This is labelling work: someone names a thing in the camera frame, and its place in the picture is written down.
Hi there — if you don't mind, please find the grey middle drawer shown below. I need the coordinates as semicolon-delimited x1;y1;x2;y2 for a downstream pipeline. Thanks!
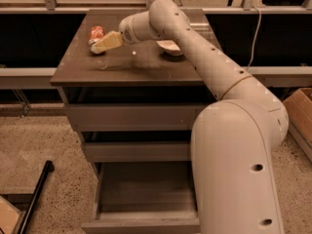
82;141;191;163

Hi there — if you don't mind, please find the cardboard box bottom left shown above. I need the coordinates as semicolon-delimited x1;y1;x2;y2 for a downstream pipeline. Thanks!
0;196;20;234

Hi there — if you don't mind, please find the grey drawer cabinet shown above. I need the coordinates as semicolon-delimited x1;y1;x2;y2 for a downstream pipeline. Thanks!
49;9;225;234

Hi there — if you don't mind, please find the cardboard box right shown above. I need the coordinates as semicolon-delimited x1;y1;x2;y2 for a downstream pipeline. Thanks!
284;88;312;162

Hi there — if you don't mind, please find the red coke can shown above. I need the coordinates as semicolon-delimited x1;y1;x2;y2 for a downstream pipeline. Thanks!
88;25;105;55

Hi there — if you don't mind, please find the white paper bowl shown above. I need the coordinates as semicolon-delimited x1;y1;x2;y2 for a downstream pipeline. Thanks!
157;40;183;56

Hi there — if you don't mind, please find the white cable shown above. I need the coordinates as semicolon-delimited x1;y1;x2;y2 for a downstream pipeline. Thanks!
246;5;263;70

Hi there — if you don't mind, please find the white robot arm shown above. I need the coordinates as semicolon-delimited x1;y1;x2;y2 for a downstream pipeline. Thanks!
92;0;289;234

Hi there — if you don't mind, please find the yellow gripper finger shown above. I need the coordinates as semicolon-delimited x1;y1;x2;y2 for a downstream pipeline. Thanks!
91;31;123;54

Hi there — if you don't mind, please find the cardboard box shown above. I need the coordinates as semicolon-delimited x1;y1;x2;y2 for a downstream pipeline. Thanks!
284;88;312;162
0;196;20;234

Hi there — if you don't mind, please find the grey top drawer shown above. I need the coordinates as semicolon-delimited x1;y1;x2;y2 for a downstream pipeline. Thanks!
65;104;206;132

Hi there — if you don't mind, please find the black metal pole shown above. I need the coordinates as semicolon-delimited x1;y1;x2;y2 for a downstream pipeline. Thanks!
17;160;55;234

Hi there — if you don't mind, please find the grey open bottom drawer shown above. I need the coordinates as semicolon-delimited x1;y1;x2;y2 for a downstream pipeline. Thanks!
82;161;201;234

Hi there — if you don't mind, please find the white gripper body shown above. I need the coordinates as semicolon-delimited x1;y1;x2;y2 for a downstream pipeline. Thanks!
118;12;160;45

